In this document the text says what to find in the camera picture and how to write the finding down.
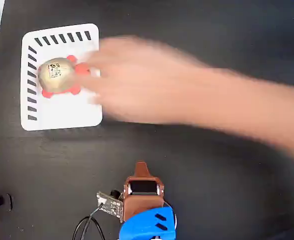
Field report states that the red turtle toy gold shell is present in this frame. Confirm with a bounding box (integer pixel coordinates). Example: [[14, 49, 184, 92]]
[[38, 54, 92, 99]]

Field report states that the person's bare forearm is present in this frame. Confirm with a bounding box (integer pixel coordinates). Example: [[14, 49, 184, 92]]
[[206, 65, 294, 162]]

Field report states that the white slotted tray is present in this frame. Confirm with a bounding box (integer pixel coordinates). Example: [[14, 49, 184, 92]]
[[20, 23, 104, 132]]

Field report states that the person's bare hand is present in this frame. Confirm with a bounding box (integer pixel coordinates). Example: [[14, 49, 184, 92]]
[[74, 36, 212, 126]]

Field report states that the bare camera circuit board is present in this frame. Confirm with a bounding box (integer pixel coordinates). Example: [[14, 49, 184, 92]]
[[96, 189, 124, 223]]

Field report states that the black camera cable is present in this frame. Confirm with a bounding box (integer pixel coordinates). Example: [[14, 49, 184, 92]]
[[73, 207, 106, 240]]

